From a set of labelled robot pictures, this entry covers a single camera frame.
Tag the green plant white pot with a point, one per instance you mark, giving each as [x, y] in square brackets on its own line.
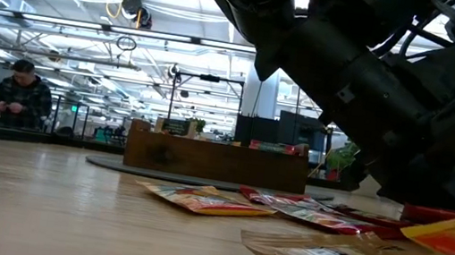
[343, 156]

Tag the black gantry stand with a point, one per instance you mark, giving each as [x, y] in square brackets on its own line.
[171, 101]

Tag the small distant green plant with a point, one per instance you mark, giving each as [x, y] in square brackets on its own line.
[200, 124]

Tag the grey round placemat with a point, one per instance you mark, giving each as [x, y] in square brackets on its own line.
[113, 165]

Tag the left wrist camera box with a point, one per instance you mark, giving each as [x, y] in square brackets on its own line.
[439, 73]

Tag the person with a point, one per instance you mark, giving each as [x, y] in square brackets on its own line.
[24, 97]

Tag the beige vanilla tea packet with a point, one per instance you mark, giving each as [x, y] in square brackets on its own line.
[328, 242]

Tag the wooden tea box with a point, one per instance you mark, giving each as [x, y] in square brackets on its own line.
[213, 161]

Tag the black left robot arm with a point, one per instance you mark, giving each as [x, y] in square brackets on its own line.
[333, 57]

